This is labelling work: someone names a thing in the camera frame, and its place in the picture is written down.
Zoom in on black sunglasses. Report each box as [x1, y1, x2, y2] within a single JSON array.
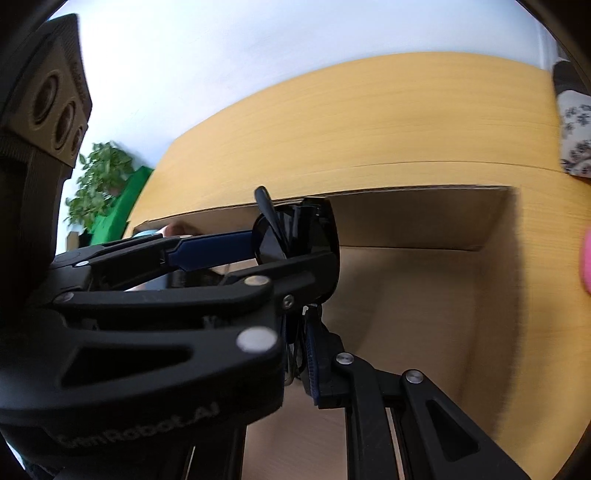
[[252, 186, 341, 306]]

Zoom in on torn cardboard box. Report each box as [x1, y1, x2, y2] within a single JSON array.
[[131, 185, 532, 480]]

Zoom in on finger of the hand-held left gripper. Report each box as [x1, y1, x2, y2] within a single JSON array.
[[50, 230, 258, 297], [14, 253, 341, 417]]

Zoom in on teal plush toy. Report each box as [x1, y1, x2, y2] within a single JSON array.
[[134, 222, 204, 241]]

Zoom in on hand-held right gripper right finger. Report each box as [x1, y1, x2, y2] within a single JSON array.
[[299, 305, 533, 480]]

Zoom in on green potted plant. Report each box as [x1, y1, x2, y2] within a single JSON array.
[[65, 141, 135, 232]]

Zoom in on paw print fabric item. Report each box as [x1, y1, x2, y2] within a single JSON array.
[[552, 59, 591, 177]]

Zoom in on pink round toy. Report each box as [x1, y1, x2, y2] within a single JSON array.
[[579, 230, 591, 296]]

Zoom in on green chair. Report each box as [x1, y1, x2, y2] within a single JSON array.
[[87, 166, 155, 248]]

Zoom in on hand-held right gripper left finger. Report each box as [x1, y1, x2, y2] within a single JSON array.
[[182, 425, 248, 480]]

